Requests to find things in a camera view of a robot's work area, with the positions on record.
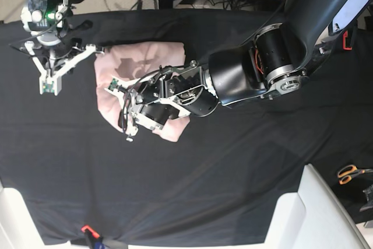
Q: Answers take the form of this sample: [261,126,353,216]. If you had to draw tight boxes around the black table cloth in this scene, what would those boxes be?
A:
[1,22,372,247]

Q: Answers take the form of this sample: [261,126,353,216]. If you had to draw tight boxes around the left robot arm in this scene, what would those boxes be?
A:
[107,0,369,142]

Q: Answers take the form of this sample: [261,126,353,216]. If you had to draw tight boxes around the white container right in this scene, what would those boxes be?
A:
[264,164,370,248]

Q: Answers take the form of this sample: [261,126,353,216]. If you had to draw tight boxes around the white container left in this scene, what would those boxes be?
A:
[1,186,71,248]

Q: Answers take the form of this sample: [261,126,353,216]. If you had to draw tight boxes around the red black clamp bottom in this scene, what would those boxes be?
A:
[81,225,106,249]

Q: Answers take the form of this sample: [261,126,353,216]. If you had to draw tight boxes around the red black clamp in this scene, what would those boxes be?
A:
[81,225,106,249]
[342,28,357,51]

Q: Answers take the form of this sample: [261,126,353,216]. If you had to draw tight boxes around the red black clamp right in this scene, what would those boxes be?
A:
[342,28,357,51]

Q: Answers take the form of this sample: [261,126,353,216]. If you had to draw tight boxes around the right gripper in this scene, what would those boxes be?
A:
[24,37,104,95]

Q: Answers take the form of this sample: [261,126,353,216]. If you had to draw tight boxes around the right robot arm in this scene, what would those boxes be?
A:
[19,0,104,95]

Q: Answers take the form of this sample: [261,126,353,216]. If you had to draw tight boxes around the orange handled scissors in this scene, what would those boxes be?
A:
[337,164,372,185]

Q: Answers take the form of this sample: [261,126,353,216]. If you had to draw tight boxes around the pink T-shirt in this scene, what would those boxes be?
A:
[94,41,186,132]

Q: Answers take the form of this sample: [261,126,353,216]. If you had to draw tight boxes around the white container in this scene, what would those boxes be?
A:
[264,164,370,248]
[1,186,71,248]

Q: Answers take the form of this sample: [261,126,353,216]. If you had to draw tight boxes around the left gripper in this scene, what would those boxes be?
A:
[104,76,152,142]

